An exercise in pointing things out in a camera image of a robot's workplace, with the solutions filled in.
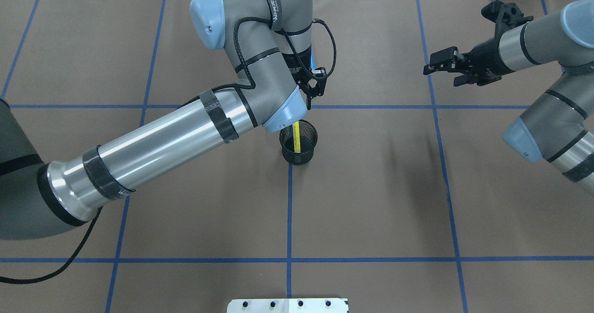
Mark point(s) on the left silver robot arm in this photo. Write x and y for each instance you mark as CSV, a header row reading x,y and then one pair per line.
x,y
268,43

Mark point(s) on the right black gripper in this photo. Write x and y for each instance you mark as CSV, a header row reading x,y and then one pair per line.
x,y
486,60

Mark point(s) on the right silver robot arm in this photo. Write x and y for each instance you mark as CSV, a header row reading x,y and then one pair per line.
x,y
552,128

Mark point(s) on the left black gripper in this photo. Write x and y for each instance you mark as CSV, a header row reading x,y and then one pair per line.
x,y
297,67

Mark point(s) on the yellow highlighter pen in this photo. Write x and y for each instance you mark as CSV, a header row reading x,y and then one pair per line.
x,y
295,128

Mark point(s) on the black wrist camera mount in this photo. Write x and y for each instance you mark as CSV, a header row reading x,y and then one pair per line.
x,y
505,16

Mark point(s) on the white camera pillar base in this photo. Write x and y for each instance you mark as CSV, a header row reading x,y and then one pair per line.
x,y
289,305

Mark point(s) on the black mesh pen cup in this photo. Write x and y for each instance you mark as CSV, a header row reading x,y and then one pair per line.
x,y
309,139

